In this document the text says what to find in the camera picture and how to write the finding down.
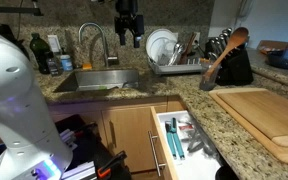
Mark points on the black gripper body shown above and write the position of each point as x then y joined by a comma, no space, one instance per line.
129,24

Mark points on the light wooden kitchen drawer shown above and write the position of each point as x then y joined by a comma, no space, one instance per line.
187,156

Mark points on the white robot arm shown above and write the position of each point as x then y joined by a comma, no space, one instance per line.
14,100

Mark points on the large white plate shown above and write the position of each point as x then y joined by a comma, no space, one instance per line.
154,40

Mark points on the curved steel kitchen faucet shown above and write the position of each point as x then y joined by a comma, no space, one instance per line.
99,40

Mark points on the small white plate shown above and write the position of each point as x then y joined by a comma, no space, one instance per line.
164,50

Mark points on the metal utensils in rack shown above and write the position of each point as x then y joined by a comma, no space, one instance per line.
177,51

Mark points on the orange sponge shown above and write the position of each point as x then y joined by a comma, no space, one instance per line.
87,66

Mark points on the stainless steel sink basin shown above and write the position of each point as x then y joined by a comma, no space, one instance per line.
100,80

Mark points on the grey dish drying rack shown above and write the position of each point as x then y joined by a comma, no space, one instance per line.
175,68

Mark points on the blue lidded jar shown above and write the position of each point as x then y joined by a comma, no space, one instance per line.
66,62

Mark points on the small dark bottle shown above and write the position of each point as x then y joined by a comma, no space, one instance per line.
53,65

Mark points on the clear glass utensil cup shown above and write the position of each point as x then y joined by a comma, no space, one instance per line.
208,78

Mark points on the dark green glass bottle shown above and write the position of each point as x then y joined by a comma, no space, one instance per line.
39,50

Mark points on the long wooden spoon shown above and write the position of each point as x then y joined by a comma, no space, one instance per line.
229,46

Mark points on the wooden cabinet door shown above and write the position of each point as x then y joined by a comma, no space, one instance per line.
130,136

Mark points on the red and white packet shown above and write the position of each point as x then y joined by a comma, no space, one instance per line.
186,127

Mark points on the black knife block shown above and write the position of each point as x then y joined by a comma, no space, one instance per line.
234,66

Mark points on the black equipment cart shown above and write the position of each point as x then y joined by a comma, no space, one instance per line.
90,146

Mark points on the black overhead mounting bar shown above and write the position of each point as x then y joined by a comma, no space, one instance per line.
14,10

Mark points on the silver metal tongs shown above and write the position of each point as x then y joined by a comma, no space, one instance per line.
200,143

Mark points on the black and orange clamp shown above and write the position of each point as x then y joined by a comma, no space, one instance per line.
110,164

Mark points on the brown wooden tray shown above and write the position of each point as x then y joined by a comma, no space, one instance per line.
270,45

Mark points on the large wooden cutting board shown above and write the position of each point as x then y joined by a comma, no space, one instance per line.
250,126

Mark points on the small wooden cutting board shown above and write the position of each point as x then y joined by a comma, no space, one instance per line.
267,113

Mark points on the dark blue bowl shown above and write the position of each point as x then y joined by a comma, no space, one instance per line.
285,58

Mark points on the black round container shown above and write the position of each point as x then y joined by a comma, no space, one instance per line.
226,174

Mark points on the white wall outlet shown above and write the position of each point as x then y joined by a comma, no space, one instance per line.
197,37

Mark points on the white wall switch plate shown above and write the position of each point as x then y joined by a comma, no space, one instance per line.
54,43

